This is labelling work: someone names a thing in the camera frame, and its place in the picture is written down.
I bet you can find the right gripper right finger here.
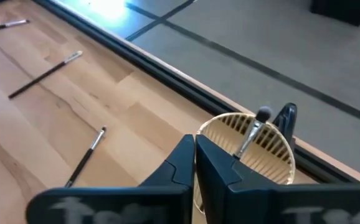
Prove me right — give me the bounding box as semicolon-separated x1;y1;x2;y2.
195;134;360;224

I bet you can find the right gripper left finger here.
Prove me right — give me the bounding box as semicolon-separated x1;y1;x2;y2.
25;134;196;224

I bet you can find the black handled makeup brush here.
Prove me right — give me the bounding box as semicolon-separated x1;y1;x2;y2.
233;105;273;159
0;18;31;34
64;125;108;189
7;50;83;100

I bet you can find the black table clamp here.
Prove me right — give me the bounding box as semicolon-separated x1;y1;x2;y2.
272;102;298;147

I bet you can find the black floor box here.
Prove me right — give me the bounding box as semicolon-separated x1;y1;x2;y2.
310;0;360;26

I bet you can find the gold wire basket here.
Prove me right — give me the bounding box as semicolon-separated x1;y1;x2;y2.
193;111;296;215

